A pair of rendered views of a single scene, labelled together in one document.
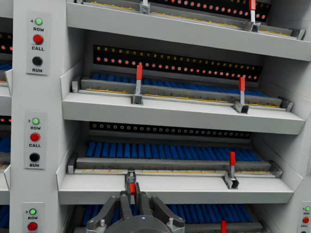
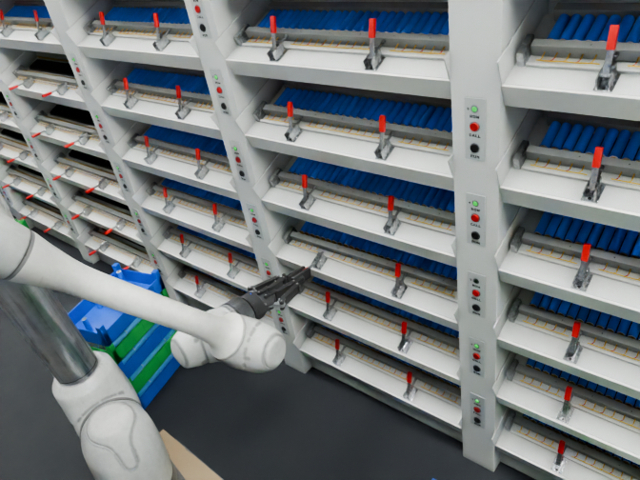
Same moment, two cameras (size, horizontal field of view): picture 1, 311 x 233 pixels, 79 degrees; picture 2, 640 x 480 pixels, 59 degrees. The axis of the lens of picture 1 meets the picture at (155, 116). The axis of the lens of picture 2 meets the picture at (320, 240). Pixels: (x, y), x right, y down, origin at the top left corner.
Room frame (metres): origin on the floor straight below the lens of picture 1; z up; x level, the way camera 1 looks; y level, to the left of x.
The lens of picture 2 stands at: (-0.30, -1.03, 1.48)
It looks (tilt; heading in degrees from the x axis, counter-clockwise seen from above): 34 degrees down; 55
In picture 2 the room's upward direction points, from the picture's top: 11 degrees counter-clockwise
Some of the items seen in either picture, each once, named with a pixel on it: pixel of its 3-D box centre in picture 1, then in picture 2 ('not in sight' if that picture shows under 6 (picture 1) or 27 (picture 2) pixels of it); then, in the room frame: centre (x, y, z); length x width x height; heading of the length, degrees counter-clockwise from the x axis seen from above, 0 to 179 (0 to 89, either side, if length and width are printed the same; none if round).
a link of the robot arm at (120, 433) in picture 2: not in sight; (124, 447); (-0.23, -0.02, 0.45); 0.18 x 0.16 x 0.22; 84
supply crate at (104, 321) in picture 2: not in sight; (111, 302); (0.00, 0.66, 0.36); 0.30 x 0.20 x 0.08; 25
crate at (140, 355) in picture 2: not in sight; (128, 335); (0.00, 0.66, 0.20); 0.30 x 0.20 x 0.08; 25
